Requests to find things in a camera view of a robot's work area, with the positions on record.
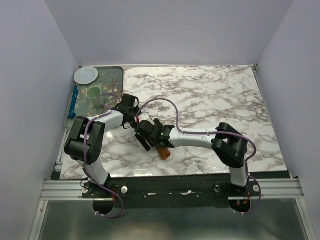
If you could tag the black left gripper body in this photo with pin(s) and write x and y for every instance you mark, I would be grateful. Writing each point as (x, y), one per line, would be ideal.
(134, 112)

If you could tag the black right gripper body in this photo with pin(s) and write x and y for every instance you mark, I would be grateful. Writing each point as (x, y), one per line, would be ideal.
(143, 141)

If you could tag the orange-brown cloth napkin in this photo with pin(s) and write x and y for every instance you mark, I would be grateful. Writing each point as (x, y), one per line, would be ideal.
(164, 153)

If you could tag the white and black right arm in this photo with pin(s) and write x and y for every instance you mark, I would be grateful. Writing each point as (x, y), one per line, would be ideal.
(229, 145)

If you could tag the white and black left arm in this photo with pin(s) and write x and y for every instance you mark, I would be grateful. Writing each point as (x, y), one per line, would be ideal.
(85, 140)

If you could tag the floral teal serving tray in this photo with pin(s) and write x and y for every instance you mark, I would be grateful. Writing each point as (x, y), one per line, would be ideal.
(110, 80)

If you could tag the light green cup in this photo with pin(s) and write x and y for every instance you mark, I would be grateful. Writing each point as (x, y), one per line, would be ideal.
(93, 94)

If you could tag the blue plastic utensil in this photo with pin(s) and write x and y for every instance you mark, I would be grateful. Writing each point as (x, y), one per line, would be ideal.
(72, 114)

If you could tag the white round plate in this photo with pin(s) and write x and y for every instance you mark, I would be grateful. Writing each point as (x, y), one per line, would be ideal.
(86, 75)

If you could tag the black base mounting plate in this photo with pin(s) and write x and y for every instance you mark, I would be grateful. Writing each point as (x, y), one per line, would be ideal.
(182, 191)

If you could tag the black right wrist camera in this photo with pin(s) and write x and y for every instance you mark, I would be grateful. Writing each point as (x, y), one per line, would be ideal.
(145, 128)

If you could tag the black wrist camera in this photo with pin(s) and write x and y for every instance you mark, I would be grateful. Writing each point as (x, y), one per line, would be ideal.
(145, 128)
(128, 100)

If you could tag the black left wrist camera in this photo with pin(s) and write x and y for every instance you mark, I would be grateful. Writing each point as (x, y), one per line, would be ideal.
(128, 100)

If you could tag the aluminium frame rail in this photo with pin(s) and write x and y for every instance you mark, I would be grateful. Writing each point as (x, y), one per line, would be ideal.
(271, 189)

